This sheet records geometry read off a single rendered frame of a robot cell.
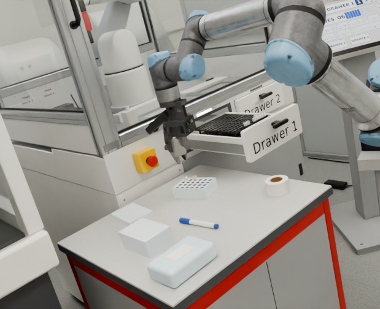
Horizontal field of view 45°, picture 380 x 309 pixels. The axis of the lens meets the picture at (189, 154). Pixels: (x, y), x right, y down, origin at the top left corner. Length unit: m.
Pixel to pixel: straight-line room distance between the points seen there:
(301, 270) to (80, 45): 0.95
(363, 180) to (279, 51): 1.60
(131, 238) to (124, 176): 0.40
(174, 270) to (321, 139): 2.68
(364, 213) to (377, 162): 1.13
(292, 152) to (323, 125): 1.35
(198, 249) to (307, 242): 0.38
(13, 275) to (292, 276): 0.73
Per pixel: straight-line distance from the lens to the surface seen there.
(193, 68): 1.35
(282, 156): 2.19
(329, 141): 3.59
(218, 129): 1.67
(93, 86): 1.53
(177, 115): 1.47
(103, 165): 1.59
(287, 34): 1.09
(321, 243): 1.44
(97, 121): 1.55
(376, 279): 2.30
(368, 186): 2.61
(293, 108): 1.67
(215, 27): 1.35
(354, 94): 1.25
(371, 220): 2.67
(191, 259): 1.10
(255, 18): 1.25
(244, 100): 1.94
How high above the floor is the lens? 1.36
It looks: 18 degrees down
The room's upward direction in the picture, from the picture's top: 14 degrees counter-clockwise
